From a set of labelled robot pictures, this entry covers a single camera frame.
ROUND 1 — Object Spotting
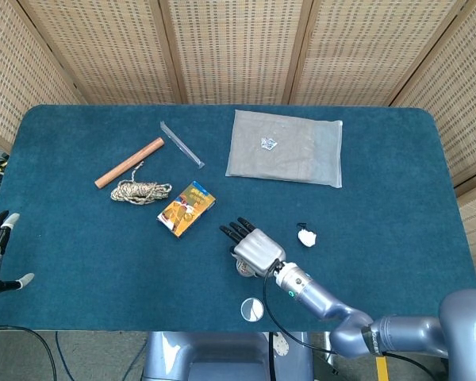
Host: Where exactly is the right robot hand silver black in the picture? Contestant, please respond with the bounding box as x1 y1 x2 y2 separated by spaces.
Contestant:
219 216 288 277

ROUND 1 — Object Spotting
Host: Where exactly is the clear round jar lid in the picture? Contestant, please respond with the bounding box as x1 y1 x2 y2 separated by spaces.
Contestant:
240 296 265 322

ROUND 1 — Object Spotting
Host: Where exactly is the clear jar of paper clips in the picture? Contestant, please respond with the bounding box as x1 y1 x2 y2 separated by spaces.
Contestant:
235 256 258 278

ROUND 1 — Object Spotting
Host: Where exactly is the white crumpled paper wad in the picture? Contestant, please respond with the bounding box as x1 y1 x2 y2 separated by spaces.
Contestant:
297 228 317 248

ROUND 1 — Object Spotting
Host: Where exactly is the yellow blue cardboard box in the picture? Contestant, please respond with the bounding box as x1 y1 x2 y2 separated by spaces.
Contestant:
156 180 217 239

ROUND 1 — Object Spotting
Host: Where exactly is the grey frosted plastic bag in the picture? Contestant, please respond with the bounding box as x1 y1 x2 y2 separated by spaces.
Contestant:
225 109 344 189

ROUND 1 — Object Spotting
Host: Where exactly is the blue grey robot torso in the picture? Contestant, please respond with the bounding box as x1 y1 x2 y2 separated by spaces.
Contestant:
142 331 314 381

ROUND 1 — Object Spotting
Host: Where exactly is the clear plastic sleeve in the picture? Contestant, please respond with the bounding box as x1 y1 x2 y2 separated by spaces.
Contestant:
159 121 205 169

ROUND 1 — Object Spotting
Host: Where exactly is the wooden rod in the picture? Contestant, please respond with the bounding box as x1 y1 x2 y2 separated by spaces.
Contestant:
94 137 166 190

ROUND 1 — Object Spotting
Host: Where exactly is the yellow strip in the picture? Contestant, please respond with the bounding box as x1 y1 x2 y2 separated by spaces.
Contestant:
375 355 390 381

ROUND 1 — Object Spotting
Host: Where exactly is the woven wicker screen panel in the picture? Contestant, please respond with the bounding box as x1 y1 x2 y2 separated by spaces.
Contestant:
158 0 314 106
17 0 183 106
289 0 475 107
392 0 476 287
0 0 84 154

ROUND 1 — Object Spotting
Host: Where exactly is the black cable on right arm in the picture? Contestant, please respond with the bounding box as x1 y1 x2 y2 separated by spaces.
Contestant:
262 258 340 356

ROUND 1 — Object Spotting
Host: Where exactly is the black floor cable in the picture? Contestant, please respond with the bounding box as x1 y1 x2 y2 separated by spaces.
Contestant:
0 324 59 381

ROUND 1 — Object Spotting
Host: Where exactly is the blue floor cable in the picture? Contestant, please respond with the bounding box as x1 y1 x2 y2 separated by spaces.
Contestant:
54 331 148 381

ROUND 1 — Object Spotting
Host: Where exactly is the coiled beige rope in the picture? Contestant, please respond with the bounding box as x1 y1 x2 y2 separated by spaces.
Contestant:
110 160 173 206

